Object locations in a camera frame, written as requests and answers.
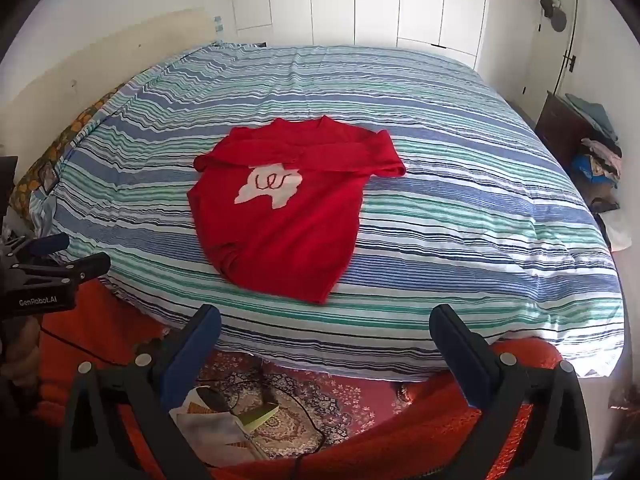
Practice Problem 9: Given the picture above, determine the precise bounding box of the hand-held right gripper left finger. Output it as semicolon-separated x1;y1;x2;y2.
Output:
59;304;223;480

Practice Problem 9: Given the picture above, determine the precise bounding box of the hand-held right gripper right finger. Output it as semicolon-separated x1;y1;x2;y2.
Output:
429;304;594;480

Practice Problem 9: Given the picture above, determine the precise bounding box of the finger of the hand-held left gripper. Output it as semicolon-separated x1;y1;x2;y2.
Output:
12;252;112;287
17;233;71;262

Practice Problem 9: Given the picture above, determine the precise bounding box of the red sweater with white patch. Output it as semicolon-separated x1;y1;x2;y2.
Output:
187;116;407;306

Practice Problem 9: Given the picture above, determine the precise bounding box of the pile of clothes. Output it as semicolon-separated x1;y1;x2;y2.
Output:
564;92;635;254

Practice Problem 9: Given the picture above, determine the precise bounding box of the person's left hand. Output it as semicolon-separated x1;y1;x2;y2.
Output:
2;314;42;391

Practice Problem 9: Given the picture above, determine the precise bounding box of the person's orange knit clothing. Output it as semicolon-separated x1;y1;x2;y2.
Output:
30;277;568;480

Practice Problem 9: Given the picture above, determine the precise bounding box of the dark phone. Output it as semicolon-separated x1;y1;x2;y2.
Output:
40;165;62;194

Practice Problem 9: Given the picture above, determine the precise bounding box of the white bag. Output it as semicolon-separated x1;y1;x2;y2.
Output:
169;385;273;462

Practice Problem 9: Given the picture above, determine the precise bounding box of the green notebook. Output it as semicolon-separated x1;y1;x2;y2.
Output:
241;402;281;434

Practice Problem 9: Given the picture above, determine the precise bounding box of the orange floral bed sheet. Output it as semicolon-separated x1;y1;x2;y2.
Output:
9;86;120;222

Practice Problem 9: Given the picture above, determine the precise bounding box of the red patterned rug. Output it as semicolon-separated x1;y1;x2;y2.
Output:
192;349;438;462

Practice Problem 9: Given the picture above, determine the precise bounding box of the blue green striped blanket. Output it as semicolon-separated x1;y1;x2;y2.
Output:
29;41;627;382

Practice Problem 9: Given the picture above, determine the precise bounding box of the beige headboard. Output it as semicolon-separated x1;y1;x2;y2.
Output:
0;7;224;183

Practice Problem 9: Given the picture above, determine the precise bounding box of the dark wooden dresser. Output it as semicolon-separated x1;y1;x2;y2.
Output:
534;91;603;183

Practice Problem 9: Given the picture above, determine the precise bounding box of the white door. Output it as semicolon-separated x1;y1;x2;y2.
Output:
520;0;582;127

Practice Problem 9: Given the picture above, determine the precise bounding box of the dark hat on hook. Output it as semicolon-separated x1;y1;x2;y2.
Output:
539;0;569;34

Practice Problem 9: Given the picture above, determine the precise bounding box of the white wardrobe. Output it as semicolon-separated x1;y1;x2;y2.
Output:
231;0;495;74

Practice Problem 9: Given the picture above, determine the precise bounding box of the black cable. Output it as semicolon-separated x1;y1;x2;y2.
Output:
197;379;328;463

